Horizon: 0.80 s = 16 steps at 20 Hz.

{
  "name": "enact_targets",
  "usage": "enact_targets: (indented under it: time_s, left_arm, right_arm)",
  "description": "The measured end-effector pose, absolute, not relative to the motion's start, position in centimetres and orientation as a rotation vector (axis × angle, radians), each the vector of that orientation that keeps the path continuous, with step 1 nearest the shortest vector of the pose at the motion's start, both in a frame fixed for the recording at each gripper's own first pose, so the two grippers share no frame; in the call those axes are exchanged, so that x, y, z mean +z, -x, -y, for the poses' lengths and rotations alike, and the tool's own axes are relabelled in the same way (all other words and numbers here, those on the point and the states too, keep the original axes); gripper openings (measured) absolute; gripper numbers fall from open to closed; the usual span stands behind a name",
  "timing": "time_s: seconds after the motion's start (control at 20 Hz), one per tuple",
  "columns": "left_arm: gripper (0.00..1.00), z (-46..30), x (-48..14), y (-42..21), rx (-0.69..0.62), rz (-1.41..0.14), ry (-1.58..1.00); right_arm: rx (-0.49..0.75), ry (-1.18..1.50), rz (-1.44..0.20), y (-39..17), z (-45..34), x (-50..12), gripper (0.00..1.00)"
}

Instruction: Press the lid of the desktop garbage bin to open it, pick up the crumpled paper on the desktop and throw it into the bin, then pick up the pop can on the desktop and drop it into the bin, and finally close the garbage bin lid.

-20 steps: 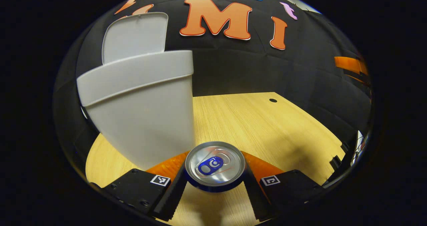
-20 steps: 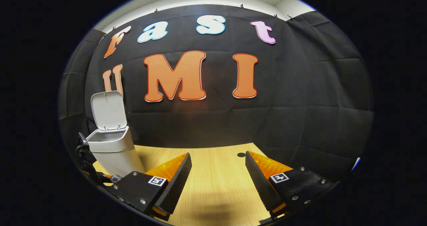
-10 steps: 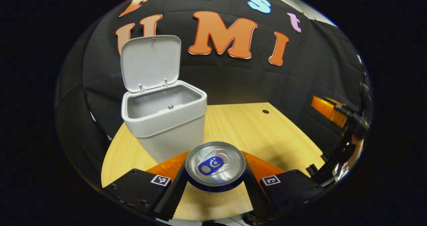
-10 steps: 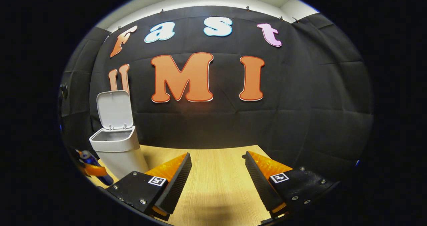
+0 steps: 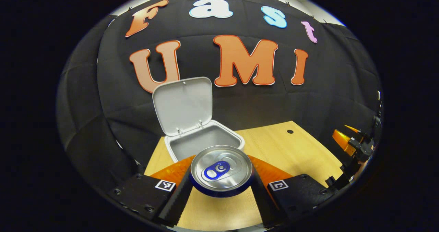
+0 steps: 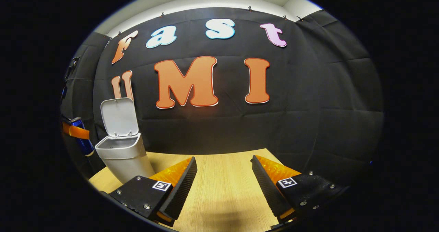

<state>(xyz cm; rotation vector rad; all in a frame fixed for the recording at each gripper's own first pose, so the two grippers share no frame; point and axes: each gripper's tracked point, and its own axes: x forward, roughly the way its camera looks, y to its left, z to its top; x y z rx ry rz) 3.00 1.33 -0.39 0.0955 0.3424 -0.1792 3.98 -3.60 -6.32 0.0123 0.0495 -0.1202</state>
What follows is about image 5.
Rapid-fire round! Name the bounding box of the silver blue pop can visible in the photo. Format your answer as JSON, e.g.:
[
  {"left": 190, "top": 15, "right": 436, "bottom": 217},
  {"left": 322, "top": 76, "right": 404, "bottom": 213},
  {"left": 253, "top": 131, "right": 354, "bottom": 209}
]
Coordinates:
[{"left": 190, "top": 145, "right": 255, "bottom": 198}]

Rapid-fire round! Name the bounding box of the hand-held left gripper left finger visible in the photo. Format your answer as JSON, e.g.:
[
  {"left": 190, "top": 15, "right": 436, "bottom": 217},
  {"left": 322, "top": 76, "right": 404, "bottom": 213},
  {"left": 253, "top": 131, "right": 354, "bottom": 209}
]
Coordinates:
[{"left": 109, "top": 155, "right": 195, "bottom": 226}]

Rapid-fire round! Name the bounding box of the black backdrop cloth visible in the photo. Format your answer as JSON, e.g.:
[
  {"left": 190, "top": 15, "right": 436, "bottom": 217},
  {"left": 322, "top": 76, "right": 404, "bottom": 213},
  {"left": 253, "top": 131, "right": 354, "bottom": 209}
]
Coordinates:
[{"left": 57, "top": 0, "right": 384, "bottom": 188}]

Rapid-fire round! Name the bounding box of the white desktop garbage bin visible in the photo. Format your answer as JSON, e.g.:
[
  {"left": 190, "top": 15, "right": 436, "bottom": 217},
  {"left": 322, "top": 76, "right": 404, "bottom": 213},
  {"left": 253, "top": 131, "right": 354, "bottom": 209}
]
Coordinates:
[{"left": 152, "top": 76, "right": 245, "bottom": 164}]

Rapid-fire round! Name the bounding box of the wooden desktop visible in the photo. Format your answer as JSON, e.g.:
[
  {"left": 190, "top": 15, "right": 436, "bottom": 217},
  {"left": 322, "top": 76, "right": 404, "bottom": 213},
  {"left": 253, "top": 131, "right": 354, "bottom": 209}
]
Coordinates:
[{"left": 144, "top": 121, "right": 345, "bottom": 231}]

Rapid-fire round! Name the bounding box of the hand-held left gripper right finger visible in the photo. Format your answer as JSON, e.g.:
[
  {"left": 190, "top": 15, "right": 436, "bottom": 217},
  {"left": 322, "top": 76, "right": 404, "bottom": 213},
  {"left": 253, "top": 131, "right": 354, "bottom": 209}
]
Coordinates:
[{"left": 247, "top": 155, "right": 338, "bottom": 227}]

